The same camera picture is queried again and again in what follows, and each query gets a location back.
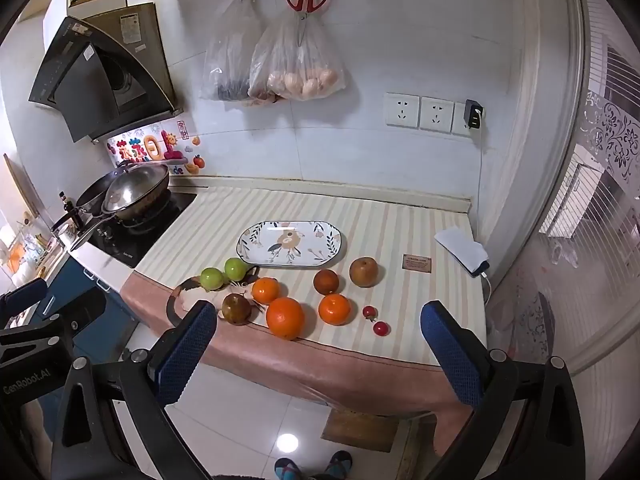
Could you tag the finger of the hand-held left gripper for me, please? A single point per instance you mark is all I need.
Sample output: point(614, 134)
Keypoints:
point(82, 312)
point(25, 295)

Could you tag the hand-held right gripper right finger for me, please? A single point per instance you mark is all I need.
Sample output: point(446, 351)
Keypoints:
point(450, 355)

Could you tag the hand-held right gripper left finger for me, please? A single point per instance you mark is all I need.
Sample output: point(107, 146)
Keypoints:
point(185, 355)

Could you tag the reddish brown apple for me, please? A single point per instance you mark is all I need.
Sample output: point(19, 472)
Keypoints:
point(236, 309)

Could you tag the red cherry tomato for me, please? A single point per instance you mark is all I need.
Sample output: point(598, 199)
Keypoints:
point(369, 312)
point(381, 328)

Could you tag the green apple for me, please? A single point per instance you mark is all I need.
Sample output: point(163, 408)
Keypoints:
point(235, 269)
point(212, 278)

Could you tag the small orange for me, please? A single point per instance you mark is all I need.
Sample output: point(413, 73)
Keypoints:
point(334, 309)
point(265, 290)

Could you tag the large orange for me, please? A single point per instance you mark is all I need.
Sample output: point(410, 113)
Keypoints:
point(285, 318)

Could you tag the olive brown apple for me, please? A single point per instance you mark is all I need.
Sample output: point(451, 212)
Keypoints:
point(363, 271)

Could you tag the dark brown round fruit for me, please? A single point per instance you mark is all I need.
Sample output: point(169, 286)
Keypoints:
point(326, 281)

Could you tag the floral oval ceramic plate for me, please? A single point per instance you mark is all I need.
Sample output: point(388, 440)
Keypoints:
point(290, 243)

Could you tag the person's left forearm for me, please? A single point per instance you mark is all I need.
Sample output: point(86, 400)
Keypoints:
point(36, 435)

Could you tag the blue kitchen cabinet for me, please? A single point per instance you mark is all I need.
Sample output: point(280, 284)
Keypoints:
point(107, 330)

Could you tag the cluttered side shelf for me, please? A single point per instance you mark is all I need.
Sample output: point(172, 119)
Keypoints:
point(27, 250)

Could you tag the cat shaped mat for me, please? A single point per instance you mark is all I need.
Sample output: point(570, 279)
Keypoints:
point(182, 297)

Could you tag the black glass gas stove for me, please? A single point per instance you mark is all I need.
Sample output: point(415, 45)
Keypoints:
point(135, 242)

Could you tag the dark sauce bottle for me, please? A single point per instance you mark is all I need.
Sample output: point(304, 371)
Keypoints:
point(70, 210)

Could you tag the small brown card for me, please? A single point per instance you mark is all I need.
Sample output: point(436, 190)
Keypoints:
point(416, 263)

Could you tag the brown floor mat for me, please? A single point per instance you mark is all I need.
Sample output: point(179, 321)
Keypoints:
point(360, 430)

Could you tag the steel wok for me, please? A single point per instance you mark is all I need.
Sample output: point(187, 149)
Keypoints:
point(137, 187)
point(92, 195)

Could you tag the blue slipper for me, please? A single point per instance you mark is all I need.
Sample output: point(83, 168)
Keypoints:
point(287, 470)
point(339, 464)

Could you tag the striped tablecloth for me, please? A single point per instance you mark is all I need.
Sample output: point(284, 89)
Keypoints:
point(390, 210)

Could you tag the floral frosted glass door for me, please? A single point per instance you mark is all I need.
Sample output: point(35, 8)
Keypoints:
point(590, 210)

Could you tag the black range hood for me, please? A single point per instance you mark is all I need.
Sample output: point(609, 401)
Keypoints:
point(95, 80)

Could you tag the plastic bag with dark contents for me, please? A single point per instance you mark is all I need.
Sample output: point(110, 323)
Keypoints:
point(227, 65)

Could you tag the plastic bag with pale bulbs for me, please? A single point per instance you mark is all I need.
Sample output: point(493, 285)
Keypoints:
point(300, 70)

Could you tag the colourful wall sticker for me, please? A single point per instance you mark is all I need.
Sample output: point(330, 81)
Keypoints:
point(145, 147)

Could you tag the white wall socket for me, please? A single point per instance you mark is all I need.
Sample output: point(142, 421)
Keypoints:
point(436, 115)
point(401, 110)
point(458, 122)

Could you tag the black wall charger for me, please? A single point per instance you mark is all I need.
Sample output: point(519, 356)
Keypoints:
point(473, 114)

